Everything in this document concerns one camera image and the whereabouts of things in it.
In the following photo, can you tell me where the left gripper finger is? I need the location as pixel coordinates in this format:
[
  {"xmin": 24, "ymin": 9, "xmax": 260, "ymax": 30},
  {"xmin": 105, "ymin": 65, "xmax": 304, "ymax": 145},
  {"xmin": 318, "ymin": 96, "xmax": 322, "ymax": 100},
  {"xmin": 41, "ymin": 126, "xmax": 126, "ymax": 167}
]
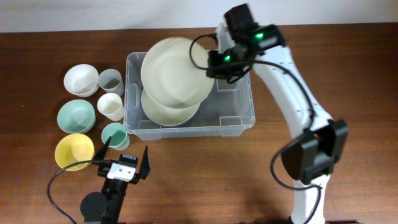
[
  {"xmin": 93, "ymin": 136, "xmax": 111, "ymax": 161},
  {"xmin": 139, "ymin": 146, "xmax": 150, "ymax": 180}
]

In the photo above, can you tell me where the mint green small bowl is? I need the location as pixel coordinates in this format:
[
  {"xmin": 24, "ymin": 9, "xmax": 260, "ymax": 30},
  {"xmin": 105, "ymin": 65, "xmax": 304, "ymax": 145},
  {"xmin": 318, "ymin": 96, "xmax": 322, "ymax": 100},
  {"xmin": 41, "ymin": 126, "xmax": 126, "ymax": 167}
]
[{"xmin": 57, "ymin": 100, "xmax": 96, "ymax": 134}]

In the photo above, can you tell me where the beige bowl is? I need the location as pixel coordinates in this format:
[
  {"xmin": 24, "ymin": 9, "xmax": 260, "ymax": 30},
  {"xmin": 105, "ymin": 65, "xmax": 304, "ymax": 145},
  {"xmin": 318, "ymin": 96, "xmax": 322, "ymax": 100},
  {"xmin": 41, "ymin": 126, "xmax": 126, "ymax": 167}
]
[
  {"xmin": 141, "ymin": 90, "xmax": 200, "ymax": 126},
  {"xmin": 141, "ymin": 37, "xmax": 215, "ymax": 109}
]

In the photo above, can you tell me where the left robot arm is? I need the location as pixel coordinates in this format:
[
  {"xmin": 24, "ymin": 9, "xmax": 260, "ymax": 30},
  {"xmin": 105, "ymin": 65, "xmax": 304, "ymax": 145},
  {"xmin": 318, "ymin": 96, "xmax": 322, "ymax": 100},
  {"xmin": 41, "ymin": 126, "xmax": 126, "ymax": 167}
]
[{"xmin": 80, "ymin": 138, "xmax": 150, "ymax": 224}]

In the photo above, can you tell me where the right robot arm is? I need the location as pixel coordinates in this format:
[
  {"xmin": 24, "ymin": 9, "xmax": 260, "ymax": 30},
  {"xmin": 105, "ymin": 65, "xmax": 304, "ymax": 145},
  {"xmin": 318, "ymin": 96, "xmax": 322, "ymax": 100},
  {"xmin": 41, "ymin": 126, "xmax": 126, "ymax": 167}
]
[{"xmin": 206, "ymin": 4, "xmax": 348, "ymax": 223}]

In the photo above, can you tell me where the mint green cup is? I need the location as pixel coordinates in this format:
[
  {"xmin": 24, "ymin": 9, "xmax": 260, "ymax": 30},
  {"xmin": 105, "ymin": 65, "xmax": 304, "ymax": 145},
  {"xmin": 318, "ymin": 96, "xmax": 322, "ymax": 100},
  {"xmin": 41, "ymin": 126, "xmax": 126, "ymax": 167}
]
[{"xmin": 101, "ymin": 123, "xmax": 130, "ymax": 151}]

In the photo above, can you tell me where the yellow small bowl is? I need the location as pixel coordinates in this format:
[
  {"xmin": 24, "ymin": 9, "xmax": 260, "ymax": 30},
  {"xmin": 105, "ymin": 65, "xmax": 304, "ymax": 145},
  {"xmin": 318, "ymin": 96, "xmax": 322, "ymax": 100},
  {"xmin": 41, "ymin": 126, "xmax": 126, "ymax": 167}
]
[{"xmin": 55, "ymin": 134, "xmax": 95, "ymax": 168}]

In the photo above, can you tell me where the clear plastic storage bin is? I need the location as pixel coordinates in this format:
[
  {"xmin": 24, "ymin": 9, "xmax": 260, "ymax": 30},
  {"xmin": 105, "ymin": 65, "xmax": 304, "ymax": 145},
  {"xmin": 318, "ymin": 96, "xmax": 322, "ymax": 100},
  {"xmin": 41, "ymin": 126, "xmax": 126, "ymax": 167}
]
[{"xmin": 123, "ymin": 52, "xmax": 256, "ymax": 141}]

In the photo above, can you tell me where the cream cup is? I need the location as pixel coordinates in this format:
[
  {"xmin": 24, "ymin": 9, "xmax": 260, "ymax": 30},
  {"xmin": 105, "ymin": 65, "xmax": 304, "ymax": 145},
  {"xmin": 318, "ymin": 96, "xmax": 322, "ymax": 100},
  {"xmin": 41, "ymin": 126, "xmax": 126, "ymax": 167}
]
[{"xmin": 97, "ymin": 93, "xmax": 124, "ymax": 121}]

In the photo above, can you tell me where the grey cup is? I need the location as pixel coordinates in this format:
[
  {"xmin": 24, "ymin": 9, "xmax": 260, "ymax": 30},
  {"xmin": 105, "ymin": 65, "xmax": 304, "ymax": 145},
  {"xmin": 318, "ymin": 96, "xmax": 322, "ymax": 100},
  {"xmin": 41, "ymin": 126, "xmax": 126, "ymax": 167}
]
[{"xmin": 98, "ymin": 68, "xmax": 125, "ymax": 96}]

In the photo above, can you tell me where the white small bowl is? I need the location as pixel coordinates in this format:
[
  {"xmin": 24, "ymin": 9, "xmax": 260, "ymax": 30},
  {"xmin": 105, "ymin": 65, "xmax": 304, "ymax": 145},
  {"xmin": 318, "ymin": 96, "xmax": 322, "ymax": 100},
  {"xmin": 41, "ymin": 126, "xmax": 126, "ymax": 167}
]
[{"xmin": 63, "ymin": 64, "xmax": 99, "ymax": 98}]

